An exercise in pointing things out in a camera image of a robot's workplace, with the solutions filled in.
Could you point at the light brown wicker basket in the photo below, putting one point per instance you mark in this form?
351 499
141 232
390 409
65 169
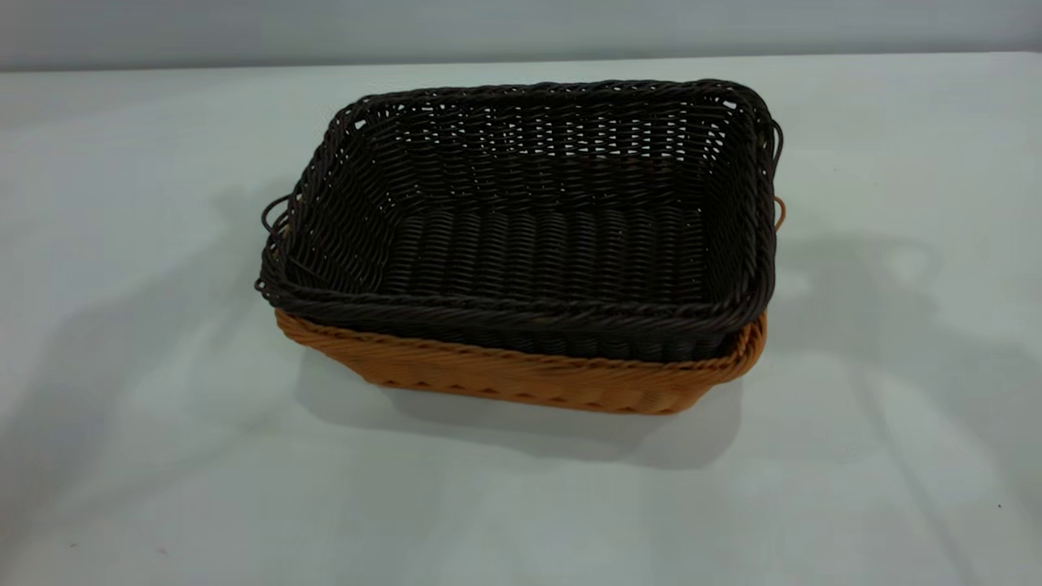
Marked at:
529 378

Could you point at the dark brown wicker basket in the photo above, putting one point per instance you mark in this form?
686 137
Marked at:
529 244

